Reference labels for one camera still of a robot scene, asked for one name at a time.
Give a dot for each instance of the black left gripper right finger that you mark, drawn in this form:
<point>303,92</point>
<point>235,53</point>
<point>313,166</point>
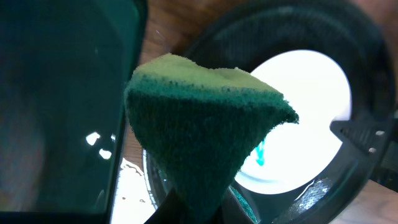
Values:
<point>234,209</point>

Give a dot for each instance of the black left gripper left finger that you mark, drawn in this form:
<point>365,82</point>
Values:
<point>171,211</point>

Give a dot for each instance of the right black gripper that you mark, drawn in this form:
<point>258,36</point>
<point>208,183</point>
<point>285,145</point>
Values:
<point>368,150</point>

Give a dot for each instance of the white plate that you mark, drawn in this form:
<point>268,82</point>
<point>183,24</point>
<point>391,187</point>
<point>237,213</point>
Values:
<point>291,155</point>

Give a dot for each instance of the green scrubbing sponge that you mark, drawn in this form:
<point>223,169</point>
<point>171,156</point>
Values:
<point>199,125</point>

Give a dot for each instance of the black round tray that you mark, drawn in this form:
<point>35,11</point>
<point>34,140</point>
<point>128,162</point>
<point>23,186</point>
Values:
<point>255,31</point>

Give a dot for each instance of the black rectangular tray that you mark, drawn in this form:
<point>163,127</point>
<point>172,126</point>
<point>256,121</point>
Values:
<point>64,67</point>

